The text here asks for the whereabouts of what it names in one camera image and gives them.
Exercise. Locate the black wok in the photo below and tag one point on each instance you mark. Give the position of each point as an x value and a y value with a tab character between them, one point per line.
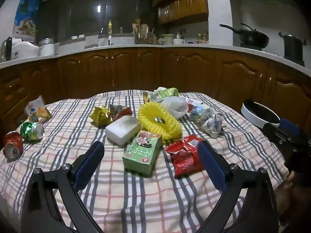
252	37

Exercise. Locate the red snack wrapper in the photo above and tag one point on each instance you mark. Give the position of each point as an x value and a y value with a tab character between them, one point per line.
185	161

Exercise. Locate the white mug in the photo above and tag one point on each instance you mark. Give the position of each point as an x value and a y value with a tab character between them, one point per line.
178	41

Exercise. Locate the person's right hand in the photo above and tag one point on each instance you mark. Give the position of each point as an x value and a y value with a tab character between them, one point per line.
286	189

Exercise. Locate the wooden utensil holder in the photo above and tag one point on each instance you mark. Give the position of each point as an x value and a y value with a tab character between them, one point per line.
143	35

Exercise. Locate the black cooking pot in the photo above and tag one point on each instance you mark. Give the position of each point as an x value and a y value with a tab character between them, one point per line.
292	48

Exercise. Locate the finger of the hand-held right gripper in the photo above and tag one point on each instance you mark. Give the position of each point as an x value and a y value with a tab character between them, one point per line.
290	127
277	133

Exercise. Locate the wooden upper kitchen cabinets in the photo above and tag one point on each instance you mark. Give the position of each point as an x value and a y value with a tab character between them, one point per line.
184	2

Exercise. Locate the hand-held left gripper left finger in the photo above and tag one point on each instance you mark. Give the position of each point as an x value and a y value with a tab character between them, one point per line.
88	167

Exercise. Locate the crumpled white blue packet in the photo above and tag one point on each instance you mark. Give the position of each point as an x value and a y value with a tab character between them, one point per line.
196	110

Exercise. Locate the crushed green can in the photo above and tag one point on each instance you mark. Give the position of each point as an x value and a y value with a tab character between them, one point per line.
30	131

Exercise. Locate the green drink carton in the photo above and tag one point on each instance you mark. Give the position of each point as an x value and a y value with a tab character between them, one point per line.
142	155

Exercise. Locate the small white blue carton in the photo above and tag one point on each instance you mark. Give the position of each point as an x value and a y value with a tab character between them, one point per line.
32	109

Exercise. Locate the white plastic bag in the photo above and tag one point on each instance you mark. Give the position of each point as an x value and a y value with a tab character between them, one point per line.
173	104

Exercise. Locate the crushed red can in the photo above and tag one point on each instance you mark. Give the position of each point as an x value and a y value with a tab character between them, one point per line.
12	142

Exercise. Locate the crushed green label bottle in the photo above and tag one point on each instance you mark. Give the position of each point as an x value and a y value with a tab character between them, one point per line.
165	93

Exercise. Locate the black bin with white rim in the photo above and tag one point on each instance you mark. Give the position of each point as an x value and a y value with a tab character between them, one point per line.
247	112

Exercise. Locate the wooden kitchen cabinets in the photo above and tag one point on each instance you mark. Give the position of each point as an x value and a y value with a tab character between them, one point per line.
184	2
194	70

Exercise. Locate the orange snack packet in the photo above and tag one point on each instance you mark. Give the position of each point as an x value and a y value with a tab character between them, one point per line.
43	113

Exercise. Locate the dark kitchen window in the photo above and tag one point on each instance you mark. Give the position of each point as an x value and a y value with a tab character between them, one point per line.
82	17

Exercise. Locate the white jar with metal lid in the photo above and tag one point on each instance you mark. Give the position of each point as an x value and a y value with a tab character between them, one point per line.
46	48

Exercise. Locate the pale green container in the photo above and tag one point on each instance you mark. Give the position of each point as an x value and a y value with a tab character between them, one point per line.
167	39

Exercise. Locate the white foam block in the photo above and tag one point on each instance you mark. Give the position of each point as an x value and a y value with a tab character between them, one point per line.
121	129

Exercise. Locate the colourful wall poster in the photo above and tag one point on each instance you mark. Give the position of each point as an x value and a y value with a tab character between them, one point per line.
26	14

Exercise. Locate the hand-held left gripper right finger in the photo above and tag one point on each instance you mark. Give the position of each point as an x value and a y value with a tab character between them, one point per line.
211	170

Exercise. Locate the crumpled silver paper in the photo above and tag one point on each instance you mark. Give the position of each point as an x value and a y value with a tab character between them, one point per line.
212	126

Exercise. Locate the yellow bottle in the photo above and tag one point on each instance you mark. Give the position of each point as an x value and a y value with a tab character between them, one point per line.
110	26

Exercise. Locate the wooden lower kitchen cabinets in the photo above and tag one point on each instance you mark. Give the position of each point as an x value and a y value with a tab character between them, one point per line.
194	70

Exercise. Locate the plaid cloth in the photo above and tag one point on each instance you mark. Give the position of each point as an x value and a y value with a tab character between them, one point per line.
136	199

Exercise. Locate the crumpled red gold wrapper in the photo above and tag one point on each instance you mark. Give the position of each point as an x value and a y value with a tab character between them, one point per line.
119	111

